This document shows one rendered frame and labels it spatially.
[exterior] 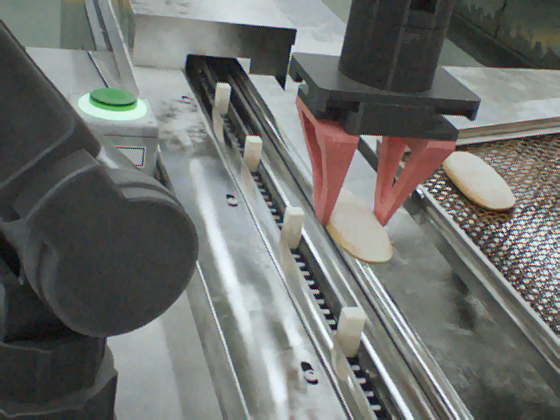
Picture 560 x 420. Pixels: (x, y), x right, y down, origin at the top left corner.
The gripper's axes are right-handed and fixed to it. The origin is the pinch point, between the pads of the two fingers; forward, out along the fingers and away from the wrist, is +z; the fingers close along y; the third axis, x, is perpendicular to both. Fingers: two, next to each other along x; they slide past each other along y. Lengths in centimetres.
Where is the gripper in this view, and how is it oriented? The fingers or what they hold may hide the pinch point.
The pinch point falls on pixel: (352, 210)
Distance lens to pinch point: 56.8
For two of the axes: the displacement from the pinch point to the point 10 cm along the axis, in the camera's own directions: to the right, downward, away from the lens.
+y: -9.5, -0.3, -3.1
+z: -1.7, 8.8, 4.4
